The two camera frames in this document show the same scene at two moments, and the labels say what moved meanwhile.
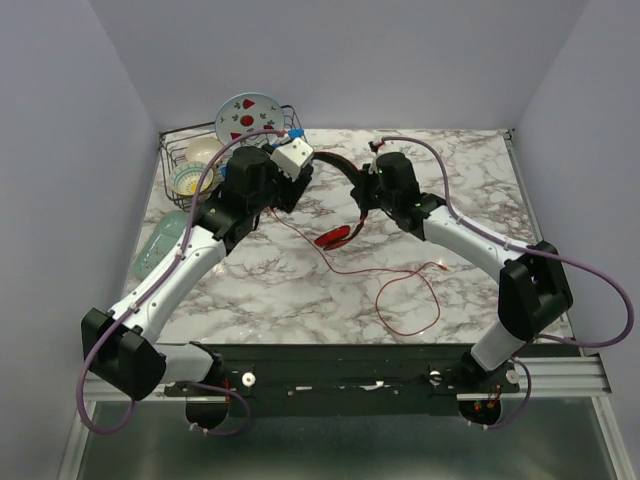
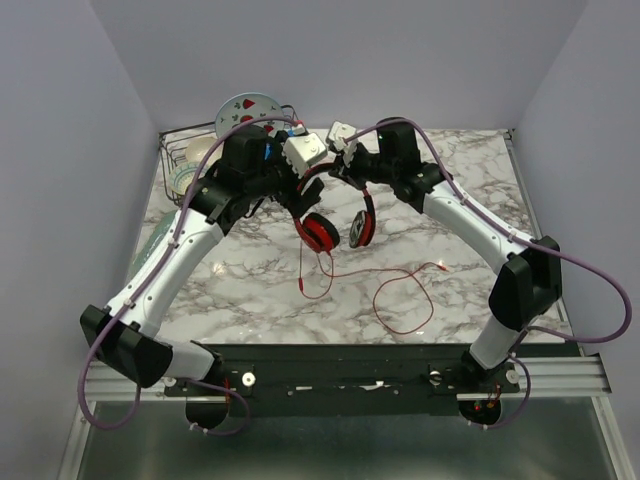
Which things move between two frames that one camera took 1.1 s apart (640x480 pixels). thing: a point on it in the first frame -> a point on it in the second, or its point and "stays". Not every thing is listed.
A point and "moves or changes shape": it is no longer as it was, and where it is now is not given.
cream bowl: x=202 y=149 stays
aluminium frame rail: x=584 y=376 stays
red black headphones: x=341 y=236 moves or changes shape
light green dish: x=164 y=232 stays
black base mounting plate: x=278 y=380 stays
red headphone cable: x=405 y=305 -> x=437 y=265
